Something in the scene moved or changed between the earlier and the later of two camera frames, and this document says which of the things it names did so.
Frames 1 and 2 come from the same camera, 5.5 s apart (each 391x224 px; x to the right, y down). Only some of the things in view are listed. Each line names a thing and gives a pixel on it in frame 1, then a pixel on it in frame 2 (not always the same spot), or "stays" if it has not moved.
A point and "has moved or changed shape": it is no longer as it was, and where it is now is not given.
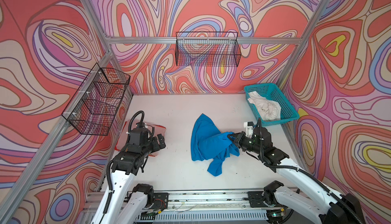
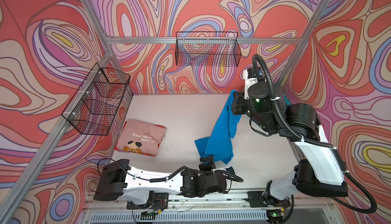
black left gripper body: [152, 145] -> [212, 167]
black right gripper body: [248, 143] -> [243, 106]
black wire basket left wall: [93, 107] stays
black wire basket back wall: [207, 49] stays
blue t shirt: [207, 142] has moved or changed shape
